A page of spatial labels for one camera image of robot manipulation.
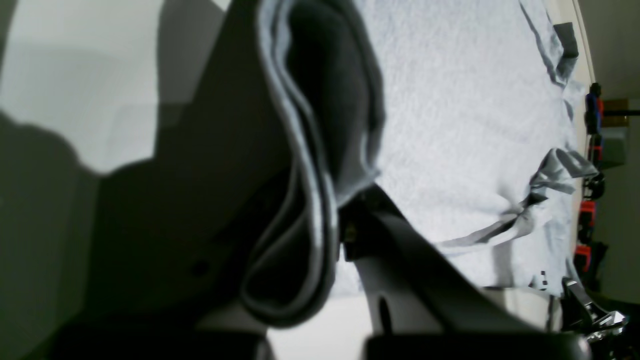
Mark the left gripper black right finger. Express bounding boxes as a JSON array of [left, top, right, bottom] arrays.
[[340, 186, 592, 360]]

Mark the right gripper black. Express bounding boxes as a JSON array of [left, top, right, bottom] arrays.
[[560, 277, 628, 344]]

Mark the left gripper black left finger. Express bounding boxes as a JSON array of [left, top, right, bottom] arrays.
[[30, 0, 291, 360]]

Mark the grey T-shirt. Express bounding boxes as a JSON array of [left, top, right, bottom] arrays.
[[240, 0, 595, 327]]

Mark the blue red clamp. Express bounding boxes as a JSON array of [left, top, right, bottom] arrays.
[[573, 199, 609, 292], [582, 135, 607, 201], [584, 82, 604, 136]]

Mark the top blue red clamp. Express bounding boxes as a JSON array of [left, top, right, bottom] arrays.
[[584, 82, 604, 136]]

